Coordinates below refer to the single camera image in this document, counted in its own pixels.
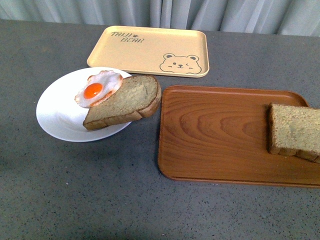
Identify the white round plate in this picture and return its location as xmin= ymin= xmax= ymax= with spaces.
xmin=36 ymin=67 xmax=131 ymax=143

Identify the bread slice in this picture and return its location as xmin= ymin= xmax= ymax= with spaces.
xmin=268 ymin=103 xmax=320 ymax=163
xmin=82 ymin=75 xmax=162 ymax=130

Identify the brown wooden tray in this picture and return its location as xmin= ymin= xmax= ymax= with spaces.
xmin=158 ymin=85 xmax=320 ymax=188

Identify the fake fried egg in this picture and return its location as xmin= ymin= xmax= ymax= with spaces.
xmin=74 ymin=70 xmax=123 ymax=108

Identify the yellow bear tray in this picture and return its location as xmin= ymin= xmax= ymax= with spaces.
xmin=87 ymin=25 xmax=210 ymax=78

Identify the grey curtain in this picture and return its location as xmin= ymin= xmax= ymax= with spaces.
xmin=0 ymin=0 xmax=320 ymax=37

